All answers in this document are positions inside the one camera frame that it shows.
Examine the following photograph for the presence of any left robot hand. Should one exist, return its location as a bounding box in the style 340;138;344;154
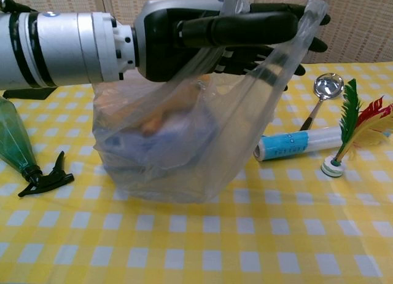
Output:
131;0;332;92

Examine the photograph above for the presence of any translucent plastic bag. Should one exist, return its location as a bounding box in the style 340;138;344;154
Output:
91;0;330;204

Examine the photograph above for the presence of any orange plush toy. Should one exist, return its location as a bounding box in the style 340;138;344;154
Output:
101;74;212;136

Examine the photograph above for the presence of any blue box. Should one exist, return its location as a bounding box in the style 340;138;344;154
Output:
101;108;222;202

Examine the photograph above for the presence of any silver metal ladle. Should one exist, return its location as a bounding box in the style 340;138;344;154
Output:
299;72;344;132

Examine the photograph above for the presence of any cling film roll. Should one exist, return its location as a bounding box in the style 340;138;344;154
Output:
252;125;344;162

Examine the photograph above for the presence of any black triangular object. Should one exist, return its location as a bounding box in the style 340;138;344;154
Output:
2;86;56;101

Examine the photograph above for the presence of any white folding screen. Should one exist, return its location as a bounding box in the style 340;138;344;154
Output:
6;0;393;65

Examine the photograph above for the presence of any feather shuttlecock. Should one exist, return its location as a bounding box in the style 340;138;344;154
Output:
321;78;393;178

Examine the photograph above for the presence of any yellow checkered tablecloth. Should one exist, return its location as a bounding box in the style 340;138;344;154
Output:
0;61;393;284

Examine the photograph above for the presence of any green spray bottle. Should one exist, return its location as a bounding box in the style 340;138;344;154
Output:
0;96;75;198

